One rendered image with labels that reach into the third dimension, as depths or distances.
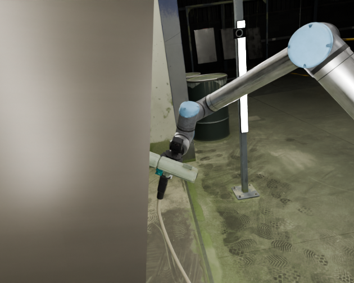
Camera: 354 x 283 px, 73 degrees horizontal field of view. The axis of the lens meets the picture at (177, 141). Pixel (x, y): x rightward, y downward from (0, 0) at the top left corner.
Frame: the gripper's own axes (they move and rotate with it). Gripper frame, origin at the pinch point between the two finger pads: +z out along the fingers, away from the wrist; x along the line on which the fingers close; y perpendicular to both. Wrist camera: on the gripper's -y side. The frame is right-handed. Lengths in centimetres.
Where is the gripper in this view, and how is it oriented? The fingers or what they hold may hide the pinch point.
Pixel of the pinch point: (164, 172)
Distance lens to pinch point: 94.2
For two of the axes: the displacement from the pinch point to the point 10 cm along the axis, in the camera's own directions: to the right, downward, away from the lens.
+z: -2.8, 5.2, -8.1
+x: -9.3, -3.4, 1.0
